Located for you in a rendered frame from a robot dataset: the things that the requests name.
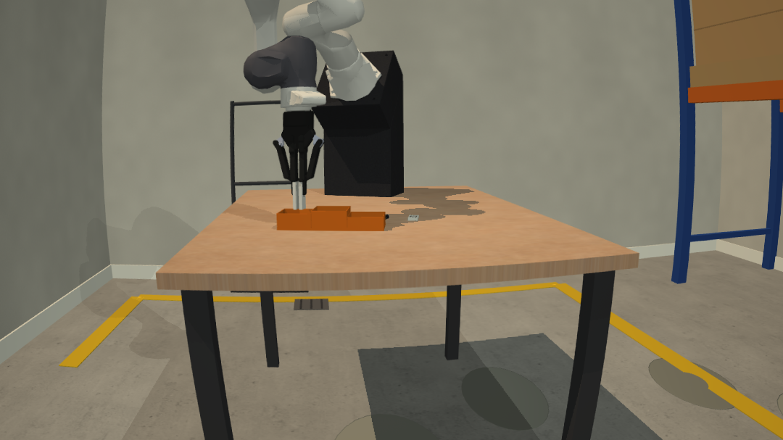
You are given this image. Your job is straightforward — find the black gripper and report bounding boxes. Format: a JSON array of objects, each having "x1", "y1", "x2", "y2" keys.
[{"x1": 273, "y1": 110, "x2": 325, "y2": 209}]

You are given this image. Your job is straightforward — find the orange three-compartment bin rack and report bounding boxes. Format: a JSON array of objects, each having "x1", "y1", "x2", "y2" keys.
[{"x1": 276, "y1": 206, "x2": 386, "y2": 231}]

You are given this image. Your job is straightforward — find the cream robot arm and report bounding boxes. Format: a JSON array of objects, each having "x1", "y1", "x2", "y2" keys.
[{"x1": 244, "y1": 0, "x2": 381, "y2": 111}]

